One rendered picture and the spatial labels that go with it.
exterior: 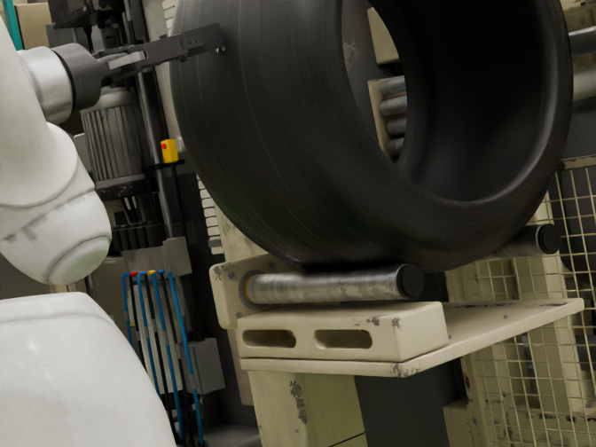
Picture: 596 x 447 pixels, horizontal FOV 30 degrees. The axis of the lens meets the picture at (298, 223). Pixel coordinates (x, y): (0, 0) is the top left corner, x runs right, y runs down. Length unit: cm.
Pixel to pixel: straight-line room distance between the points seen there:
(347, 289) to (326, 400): 36
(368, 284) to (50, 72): 50
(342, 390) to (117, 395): 112
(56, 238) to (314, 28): 45
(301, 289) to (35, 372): 88
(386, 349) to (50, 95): 52
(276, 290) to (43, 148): 64
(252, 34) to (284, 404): 67
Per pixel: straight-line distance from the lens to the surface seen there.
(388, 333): 141
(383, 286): 143
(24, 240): 108
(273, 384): 180
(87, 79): 126
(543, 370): 216
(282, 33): 134
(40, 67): 123
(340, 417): 182
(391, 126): 206
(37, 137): 104
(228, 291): 166
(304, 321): 153
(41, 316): 73
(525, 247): 163
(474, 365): 205
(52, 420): 71
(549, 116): 163
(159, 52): 130
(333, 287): 150
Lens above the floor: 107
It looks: 3 degrees down
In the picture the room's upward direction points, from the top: 11 degrees counter-clockwise
